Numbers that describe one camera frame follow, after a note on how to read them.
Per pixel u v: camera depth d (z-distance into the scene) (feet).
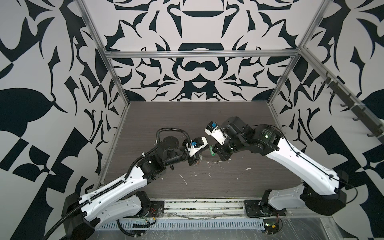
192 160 1.87
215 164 2.92
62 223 1.21
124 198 1.94
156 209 2.39
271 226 2.33
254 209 2.42
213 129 1.85
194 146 1.75
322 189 1.31
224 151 1.83
